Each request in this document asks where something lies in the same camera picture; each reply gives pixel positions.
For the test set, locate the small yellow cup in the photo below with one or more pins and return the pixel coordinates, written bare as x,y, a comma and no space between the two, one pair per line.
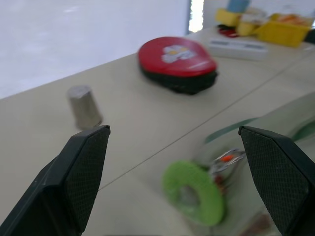
245,27

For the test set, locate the silver metal cup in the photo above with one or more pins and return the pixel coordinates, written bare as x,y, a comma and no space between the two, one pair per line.
84,107

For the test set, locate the clear plastic bag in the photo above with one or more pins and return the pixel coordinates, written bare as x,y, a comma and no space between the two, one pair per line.
265,137

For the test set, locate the white flat box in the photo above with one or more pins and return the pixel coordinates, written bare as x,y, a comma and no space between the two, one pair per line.
237,48

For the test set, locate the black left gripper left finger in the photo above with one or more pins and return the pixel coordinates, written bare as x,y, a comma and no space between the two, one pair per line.
81,182

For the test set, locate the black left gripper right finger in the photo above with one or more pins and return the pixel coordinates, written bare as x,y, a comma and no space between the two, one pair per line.
278,177

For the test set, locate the yellow sponge block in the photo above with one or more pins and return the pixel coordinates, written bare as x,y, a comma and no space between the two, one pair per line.
227,16

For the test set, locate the light blue cylinder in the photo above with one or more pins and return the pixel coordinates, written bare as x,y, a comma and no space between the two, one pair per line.
238,5

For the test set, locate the red and black case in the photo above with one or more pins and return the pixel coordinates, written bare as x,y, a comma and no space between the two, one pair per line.
176,63

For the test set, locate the yellow plastic basket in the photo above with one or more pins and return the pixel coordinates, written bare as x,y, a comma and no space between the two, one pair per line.
283,30

